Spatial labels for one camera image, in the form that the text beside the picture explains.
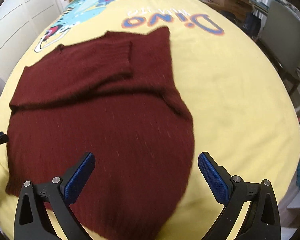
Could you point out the dark red knit sweater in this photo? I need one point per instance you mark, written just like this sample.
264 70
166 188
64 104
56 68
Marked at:
102 117

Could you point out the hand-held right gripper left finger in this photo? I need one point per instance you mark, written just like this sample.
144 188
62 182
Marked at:
78 177

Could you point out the grey upholstered chair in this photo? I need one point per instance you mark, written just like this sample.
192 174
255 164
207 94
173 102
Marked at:
282 37

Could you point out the yellow printed bed sheet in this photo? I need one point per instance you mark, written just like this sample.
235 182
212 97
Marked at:
227 92

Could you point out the white wardrobe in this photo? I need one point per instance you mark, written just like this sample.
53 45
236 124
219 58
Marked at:
20 17

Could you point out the dark blue bag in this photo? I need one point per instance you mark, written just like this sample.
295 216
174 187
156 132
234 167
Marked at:
252 25

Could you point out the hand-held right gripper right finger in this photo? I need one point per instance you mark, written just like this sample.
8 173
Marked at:
213 180

